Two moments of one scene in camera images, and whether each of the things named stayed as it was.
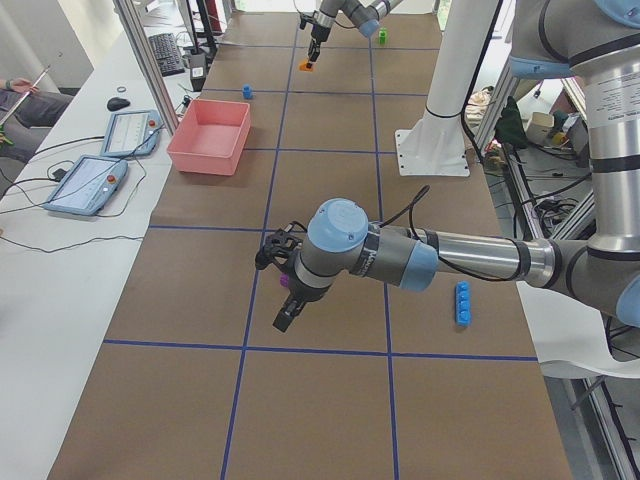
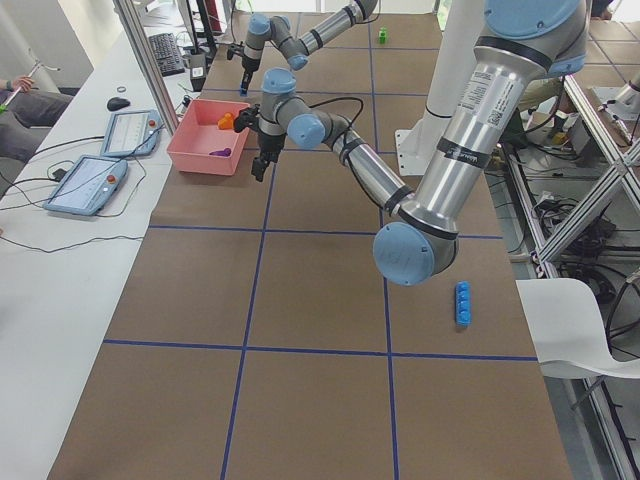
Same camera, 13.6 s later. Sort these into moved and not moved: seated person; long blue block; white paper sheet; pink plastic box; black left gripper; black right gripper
Moved: black left gripper; black right gripper
Not moved: pink plastic box; white paper sheet; long blue block; seated person
